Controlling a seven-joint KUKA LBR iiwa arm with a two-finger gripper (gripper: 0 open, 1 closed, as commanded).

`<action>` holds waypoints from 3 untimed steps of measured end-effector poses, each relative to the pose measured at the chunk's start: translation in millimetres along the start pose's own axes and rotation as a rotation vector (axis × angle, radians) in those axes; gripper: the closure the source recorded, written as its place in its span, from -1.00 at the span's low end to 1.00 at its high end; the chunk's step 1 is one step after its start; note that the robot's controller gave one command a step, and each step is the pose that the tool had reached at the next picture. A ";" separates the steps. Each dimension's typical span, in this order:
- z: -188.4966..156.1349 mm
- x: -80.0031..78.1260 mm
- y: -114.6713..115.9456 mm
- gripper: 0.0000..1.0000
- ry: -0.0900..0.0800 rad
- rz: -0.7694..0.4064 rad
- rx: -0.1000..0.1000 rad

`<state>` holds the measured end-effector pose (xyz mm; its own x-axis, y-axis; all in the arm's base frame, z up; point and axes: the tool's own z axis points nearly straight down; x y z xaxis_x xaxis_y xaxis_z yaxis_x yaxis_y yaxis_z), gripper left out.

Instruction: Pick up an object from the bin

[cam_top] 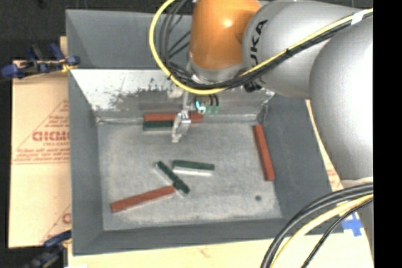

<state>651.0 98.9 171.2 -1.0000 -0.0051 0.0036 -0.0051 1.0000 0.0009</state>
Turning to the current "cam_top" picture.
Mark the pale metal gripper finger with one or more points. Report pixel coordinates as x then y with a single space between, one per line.
176 131
186 125

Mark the dark green flat block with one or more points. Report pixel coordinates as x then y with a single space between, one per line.
193 165
172 177
157 125

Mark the red-brown flat block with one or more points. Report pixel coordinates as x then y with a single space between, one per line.
264 153
157 117
141 199

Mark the grey metal bin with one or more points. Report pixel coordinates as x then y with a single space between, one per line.
220 207

